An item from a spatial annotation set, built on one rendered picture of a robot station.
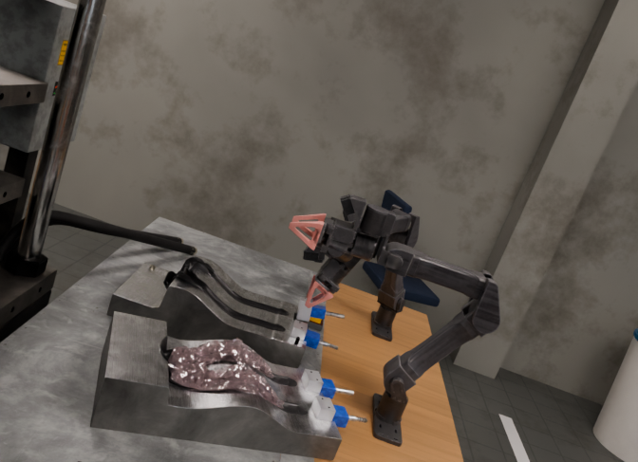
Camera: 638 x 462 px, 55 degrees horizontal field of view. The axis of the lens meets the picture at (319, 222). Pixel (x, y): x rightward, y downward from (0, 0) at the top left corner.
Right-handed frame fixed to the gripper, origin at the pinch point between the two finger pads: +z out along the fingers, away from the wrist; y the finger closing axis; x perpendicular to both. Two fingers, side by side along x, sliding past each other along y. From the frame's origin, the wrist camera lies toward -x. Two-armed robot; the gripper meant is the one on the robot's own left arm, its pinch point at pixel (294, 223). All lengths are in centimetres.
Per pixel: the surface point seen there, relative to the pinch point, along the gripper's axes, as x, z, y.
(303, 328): 28.1, -10.5, -8.1
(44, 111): -1, 74, -23
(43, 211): 21, 63, -9
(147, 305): 32.9, 28.3, -1.3
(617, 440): 117, -219, -204
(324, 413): 32.8, -19.8, 20.2
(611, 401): 99, -213, -218
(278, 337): 30.7, -5.2, -4.0
